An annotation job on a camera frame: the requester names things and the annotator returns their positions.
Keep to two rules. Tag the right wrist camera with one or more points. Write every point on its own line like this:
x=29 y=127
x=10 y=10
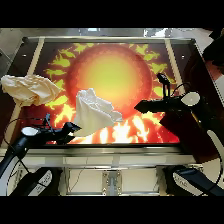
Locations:
x=164 y=80

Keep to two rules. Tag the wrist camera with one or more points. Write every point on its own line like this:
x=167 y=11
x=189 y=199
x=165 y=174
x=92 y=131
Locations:
x=164 y=80
x=47 y=120

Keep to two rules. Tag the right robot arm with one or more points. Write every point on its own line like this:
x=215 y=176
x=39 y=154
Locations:
x=191 y=99

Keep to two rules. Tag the white T-shirt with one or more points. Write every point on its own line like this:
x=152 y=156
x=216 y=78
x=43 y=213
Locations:
x=93 y=113

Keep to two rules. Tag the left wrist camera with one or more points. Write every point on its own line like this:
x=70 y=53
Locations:
x=47 y=120

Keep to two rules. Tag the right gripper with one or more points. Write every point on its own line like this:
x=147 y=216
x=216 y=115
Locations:
x=153 y=105

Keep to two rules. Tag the black garment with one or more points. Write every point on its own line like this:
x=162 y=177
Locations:
x=215 y=50

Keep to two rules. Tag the cream garment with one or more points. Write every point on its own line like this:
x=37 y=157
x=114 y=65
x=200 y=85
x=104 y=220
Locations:
x=30 y=89

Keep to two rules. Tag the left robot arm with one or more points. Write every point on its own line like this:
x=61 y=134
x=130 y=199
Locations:
x=29 y=131

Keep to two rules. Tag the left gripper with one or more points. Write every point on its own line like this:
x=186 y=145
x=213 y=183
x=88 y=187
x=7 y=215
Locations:
x=67 y=130

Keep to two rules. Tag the dark red garment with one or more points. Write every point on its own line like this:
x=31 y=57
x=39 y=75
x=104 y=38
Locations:
x=186 y=133

